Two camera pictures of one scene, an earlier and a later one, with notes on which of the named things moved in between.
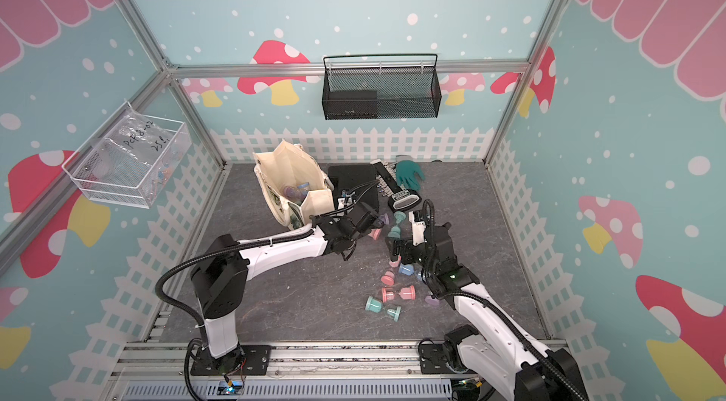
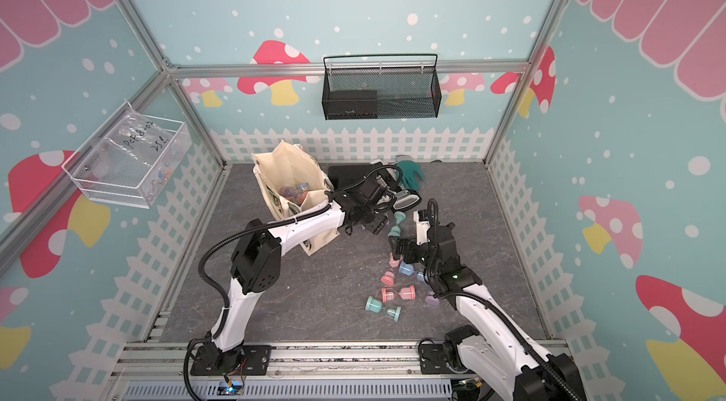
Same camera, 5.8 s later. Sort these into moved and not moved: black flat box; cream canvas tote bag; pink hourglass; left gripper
Moved: left gripper
Not moved: cream canvas tote bag; pink hourglass; black flat box
